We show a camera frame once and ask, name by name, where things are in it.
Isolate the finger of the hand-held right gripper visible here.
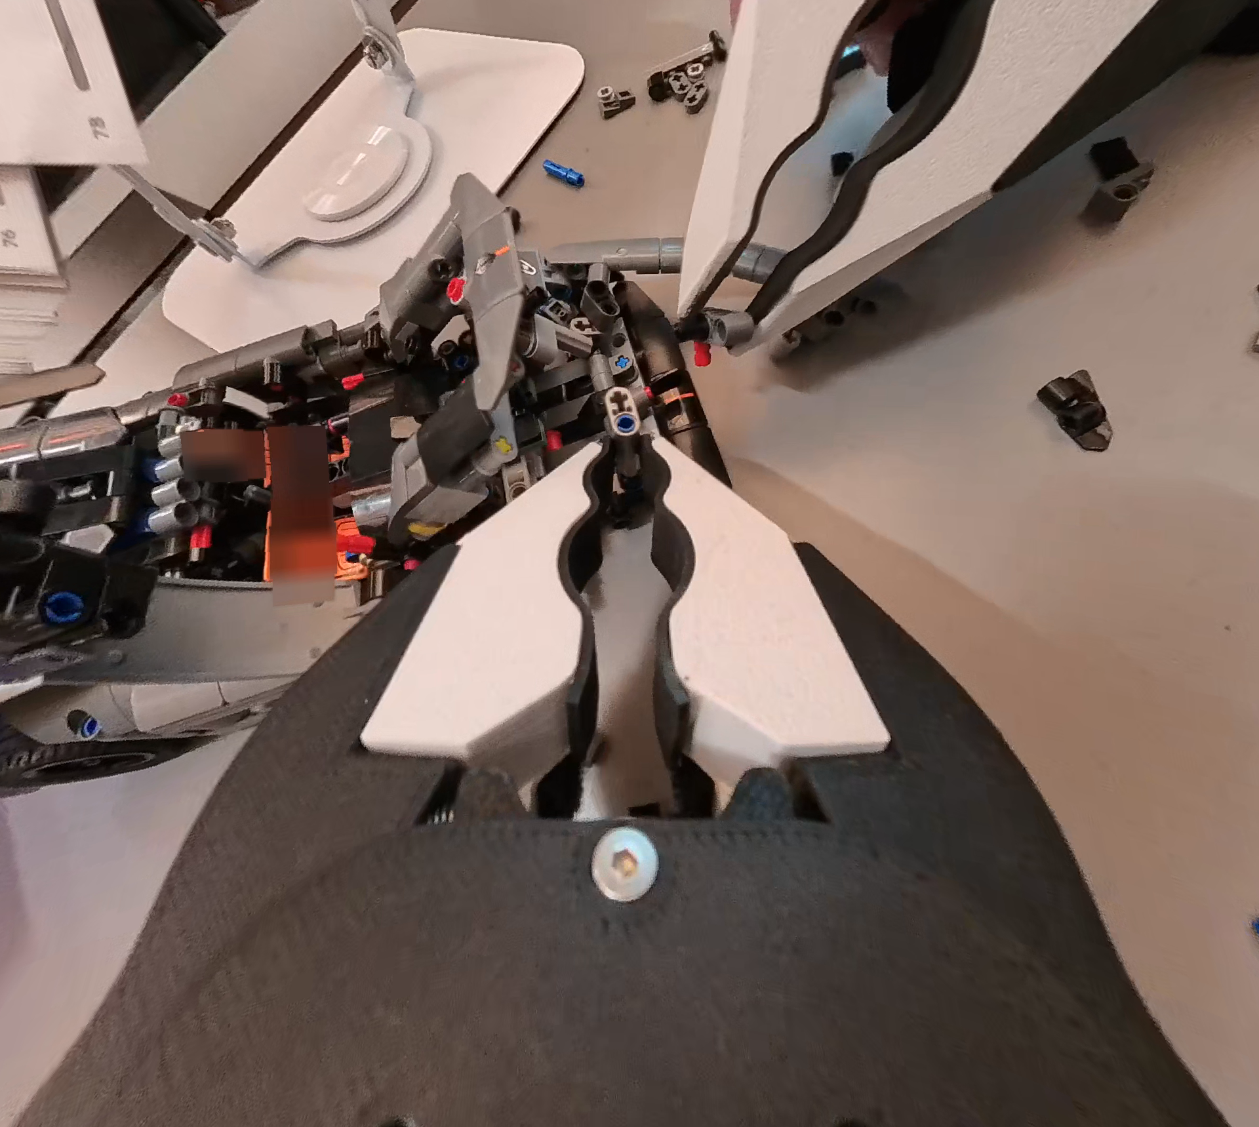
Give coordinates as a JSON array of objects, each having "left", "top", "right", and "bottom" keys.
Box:
[
  {"left": 744, "top": 0, "right": 1234, "bottom": 354},
  {"left": 676, "top": 0, "right": 985, "bottom": 323}
]

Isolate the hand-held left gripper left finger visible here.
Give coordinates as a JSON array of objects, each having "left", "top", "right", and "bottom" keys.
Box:
[{"left": 358, "top": 440, "right": 612, "bottom": 815}]

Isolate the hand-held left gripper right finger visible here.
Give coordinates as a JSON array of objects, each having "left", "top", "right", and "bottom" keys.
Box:
[{"left": 647, "top": 436, "right": 892, "bottom": 815}]

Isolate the grey lego connector red pin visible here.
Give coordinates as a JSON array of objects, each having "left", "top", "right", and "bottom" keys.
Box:
[{"left": 678, "top": 307, "right": 760, "bottom": 367}]

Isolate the grey black lego car model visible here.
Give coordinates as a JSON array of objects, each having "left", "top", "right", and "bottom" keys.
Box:
[{"left": 0, "top": 173, "right": 733, "bottom": 797}]

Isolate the grey lego connector with hole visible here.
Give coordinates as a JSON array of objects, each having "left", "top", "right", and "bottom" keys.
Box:
[{"left": 1079, "top": 160, "right": 1158, "bottom": 224}]

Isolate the curved grey lego arch assembly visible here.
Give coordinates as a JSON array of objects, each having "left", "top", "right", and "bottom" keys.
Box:
[{"left": 544, "top": 233, "right": 881, "bottom": 360}]

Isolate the black lego wedge piece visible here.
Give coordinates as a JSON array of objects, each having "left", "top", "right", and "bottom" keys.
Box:
[{"left": 1037, "top": 367, "right": 1115, "bottom": 455}]

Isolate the lego instruction booklet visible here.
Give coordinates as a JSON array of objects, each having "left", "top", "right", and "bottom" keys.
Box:
[{"left": 0, "top": 0, "right": 149, "bottom": 372}]

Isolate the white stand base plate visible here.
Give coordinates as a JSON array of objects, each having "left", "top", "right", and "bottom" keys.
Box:
[{"left": 162, "top": 27, "right": 587, "bottom": 352}]

